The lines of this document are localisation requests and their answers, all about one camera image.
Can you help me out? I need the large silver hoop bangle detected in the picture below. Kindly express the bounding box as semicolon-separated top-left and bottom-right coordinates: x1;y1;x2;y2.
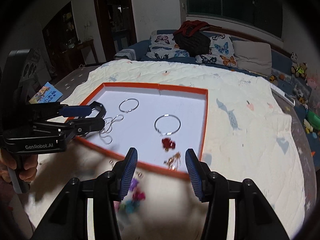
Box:
154;114;181;136

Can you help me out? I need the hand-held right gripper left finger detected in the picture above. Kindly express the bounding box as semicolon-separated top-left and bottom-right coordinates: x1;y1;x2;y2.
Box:
32;147;138;240

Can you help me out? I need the dark wooden doorway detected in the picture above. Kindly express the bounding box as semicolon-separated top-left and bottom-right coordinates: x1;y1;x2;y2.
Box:
92;0;137;63

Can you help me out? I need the yellow black plush toy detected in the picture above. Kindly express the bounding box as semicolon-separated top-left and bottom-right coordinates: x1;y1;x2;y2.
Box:
291;62;308;78

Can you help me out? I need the blue sofa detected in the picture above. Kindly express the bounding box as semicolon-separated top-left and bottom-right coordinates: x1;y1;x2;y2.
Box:
114;29;320;155

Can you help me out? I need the person's left hand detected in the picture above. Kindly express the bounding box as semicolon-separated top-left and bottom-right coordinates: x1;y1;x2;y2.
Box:
0;148;38;183

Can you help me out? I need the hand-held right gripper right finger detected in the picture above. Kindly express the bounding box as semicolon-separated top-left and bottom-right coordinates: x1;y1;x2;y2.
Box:
185;149;292;240

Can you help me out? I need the dark window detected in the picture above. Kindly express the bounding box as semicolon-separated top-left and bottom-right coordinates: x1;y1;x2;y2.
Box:
185;0;283;42

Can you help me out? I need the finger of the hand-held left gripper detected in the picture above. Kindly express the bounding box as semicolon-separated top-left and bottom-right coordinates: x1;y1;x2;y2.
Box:
32;117;105;137
25;101;107;124

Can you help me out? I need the orange shallow box tray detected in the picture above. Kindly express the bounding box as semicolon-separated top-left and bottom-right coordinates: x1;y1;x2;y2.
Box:
66;82;209;180

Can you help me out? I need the colorful candy bead bracelet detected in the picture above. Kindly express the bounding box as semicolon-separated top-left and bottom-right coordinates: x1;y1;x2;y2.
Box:
117;176;147;214

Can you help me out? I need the colorful picture book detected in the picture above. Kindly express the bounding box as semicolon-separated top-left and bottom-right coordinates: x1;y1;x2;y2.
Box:
29;82;64;104

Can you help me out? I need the black woven bag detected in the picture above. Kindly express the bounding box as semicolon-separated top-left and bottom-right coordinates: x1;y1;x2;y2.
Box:
173;30;211;57

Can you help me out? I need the dark wooden cabinet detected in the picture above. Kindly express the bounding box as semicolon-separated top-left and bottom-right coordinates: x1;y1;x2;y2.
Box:
42;1;99;78

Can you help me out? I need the green plastic toy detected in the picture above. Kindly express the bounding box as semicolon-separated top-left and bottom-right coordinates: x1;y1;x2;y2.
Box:
307;110;320;130

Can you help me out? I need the beige pillow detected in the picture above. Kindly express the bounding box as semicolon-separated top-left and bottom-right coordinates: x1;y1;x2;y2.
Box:
232;40;272;75

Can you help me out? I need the red cloth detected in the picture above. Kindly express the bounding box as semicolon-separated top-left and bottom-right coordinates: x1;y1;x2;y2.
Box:
180;20;210;37

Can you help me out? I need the red beaded charm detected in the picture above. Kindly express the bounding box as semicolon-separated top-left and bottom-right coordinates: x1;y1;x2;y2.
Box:
161;137;176;152

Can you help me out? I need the silver chain necklace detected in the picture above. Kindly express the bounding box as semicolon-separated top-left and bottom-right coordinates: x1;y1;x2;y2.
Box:
99;114;125;145

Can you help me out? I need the small silver hoop bangle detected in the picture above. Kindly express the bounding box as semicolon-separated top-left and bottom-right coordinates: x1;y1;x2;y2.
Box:
119;98;139;113

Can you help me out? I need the white quilted blanket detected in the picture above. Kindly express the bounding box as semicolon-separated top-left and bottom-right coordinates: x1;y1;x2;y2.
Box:
25;60;308;240

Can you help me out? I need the pink plush toy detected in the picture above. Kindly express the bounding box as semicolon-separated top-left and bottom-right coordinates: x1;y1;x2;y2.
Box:
306;76;319;89

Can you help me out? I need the rose gold chain necklace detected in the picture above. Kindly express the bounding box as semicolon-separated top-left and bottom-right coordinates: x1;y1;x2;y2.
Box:
164;152;182;172

